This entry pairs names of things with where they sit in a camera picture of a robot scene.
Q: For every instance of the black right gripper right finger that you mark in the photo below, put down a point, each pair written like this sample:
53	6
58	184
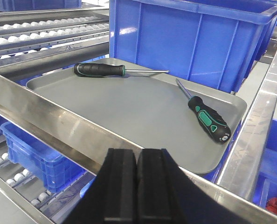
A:
167	196

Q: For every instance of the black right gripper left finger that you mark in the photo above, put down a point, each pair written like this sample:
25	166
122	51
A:
112	197

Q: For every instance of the blue crate lower shelf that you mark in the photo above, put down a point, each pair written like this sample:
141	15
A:
52	168

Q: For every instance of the blue central bin on rack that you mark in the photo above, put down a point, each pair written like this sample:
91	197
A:
210	42

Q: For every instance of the grey metal tray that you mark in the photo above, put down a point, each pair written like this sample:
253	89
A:
151	112

